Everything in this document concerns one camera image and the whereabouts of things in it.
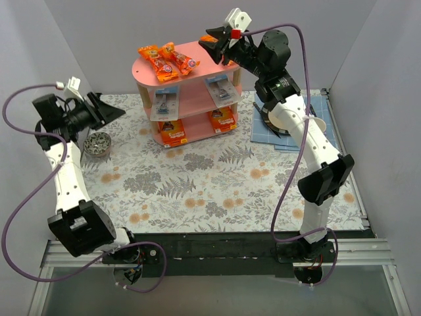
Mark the blue card razor pack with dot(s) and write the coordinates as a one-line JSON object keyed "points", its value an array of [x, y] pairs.
{"points": [[165, 105]]}

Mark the dark rimmed cream plate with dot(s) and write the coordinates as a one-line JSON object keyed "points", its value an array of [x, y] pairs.
{"points": [[279, 132]]}

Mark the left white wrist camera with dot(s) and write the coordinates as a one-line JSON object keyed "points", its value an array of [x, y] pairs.
{"points": [[71, 88]]}

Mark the small orange Gillette Fusion box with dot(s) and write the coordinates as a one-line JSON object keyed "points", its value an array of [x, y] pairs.
{"points": [[172, 133]]}

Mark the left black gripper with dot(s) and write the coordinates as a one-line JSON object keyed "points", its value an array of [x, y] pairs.
{"points": [[95, 110]]}

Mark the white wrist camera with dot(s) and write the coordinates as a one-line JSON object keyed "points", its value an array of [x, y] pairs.
{"points": [[238, 21], [71, 88]]}

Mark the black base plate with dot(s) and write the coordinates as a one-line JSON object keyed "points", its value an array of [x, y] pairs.
{"points": [[231, 253]]}

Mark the aluminium frame rail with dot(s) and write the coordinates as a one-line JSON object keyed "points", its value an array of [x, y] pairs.
{"points": [[362, 280]]}

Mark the orange Bic razor bag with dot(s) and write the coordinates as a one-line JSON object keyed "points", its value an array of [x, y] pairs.
{"points": [[184, 63], [208, 38], [163, 71]]}

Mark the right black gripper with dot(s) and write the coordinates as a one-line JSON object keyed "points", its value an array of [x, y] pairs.
{"points": [[227, 42]]}

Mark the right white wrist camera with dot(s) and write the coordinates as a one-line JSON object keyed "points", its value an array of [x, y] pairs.
{"points": [[238, 21]]}

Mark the blue checked placemat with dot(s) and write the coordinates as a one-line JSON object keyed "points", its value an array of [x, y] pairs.
{"points": [[262, 134]]}

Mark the large orange Gillette Fusion5 box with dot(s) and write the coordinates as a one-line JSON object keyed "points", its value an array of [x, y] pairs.
{"points": [[222, 120]]}

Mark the pink three-tier shelf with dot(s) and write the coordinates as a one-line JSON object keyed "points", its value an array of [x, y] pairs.
{"points": [[194, 99]]}

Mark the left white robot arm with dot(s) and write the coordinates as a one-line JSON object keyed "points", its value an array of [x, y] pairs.
{"points": [[78, 223]]}

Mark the clear blister razor pack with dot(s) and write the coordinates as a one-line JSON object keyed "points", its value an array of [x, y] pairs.
{"points": [[222, 91]]}

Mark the pale yellow mug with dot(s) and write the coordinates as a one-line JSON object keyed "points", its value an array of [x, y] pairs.
{"points": [[320, 123]]}

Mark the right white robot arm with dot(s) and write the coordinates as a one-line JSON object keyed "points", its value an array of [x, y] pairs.
{"points": [[328, 168]]}

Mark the floral tablecloth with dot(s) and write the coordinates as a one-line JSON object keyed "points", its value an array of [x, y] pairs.
{"points": [[219, 184]]}

